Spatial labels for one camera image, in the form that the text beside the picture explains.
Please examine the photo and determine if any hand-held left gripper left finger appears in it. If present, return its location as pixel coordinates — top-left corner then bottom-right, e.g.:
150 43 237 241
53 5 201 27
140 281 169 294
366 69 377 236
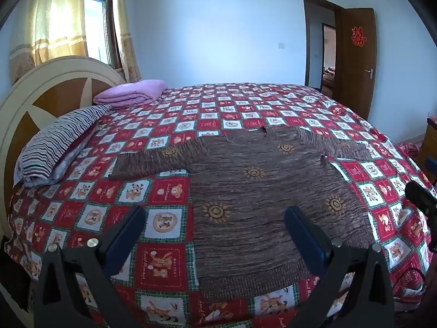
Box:
33 206 147 328

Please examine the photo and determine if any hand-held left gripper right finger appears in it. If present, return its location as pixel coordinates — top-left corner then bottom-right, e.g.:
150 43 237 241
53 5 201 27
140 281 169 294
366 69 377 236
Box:
284 206 397 328

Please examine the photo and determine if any brown knitted sweater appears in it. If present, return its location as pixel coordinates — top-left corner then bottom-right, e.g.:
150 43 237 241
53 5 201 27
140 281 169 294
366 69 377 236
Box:
108 126 374 304

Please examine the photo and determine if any wooden cabinet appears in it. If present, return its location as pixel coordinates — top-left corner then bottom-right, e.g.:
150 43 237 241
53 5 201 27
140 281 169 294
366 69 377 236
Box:
415 118 437 178

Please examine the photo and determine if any red cloth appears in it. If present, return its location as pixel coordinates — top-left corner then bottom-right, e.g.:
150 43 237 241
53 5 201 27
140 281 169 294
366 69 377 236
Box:
398 142 422 158

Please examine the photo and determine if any red checkered bear-print bedspread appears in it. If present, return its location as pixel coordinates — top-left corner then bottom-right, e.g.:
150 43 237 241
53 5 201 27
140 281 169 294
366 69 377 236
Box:
5 83 432 328

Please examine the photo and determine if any grey pillow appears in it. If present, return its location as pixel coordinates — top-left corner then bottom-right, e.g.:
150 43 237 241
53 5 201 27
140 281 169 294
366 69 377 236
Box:
24 128 99 188

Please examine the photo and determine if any brown wooden door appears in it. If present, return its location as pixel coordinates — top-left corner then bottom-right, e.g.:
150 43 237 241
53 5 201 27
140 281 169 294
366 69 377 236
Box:
333 8 378 121

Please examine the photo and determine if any striped pillow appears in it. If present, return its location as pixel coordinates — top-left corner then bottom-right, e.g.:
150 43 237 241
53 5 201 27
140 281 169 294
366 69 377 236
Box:
14 104 113 183

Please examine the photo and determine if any brown sofa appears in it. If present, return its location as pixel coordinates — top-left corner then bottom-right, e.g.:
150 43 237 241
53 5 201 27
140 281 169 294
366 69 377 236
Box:
323 66 336 89

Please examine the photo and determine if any red paper door decoration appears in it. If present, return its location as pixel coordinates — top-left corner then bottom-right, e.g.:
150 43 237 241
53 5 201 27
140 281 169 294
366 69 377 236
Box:
351 25 366 46

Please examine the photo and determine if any folded purple blanket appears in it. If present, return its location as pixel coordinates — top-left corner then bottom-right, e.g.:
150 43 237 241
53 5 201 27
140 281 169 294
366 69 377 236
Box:
93 80 168 106

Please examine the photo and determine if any cream and brown headboard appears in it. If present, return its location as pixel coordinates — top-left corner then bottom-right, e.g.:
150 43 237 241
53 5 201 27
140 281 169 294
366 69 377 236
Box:
0 56 128 311

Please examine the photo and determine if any narrow yellow curtain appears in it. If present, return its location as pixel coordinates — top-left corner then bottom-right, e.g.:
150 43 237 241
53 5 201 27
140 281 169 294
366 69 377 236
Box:
108 0 142 83

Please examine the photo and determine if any window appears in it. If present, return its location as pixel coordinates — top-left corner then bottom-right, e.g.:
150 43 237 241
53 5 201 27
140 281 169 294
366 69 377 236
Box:
84 0 122 71

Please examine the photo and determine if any wide yellow curtain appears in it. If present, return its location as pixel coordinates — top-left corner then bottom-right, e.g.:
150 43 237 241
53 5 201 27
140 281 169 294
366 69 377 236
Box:
9 0 89 84

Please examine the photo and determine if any brown door frame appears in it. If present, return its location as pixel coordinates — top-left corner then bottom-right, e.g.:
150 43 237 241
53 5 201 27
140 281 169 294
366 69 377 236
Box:
302 0 343 98

